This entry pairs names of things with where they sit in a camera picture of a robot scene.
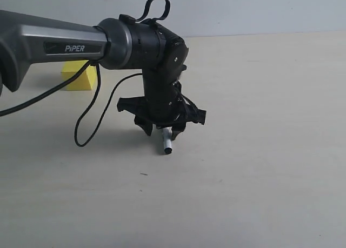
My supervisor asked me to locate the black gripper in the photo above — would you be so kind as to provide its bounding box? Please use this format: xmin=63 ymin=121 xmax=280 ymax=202
xmin=134 ymin=65 xmax=187 ymax=140

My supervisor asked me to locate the black and white marker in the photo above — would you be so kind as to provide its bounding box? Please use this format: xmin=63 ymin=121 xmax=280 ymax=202
xmin=162 ymin=128 xmax=172 ymax=155

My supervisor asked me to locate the yellow cube block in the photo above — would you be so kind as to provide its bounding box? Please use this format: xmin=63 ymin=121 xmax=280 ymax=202
xmin=61 ymin=60 xmax=97 ymax=91

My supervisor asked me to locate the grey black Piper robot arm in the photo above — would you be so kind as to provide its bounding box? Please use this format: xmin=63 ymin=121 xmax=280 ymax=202
xmin=1 ymin=10 xmax=192 ymax=134

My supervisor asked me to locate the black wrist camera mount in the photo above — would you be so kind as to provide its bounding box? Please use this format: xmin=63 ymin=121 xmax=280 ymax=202
xmin=117 ymin=97 xmax=207 ymax=127

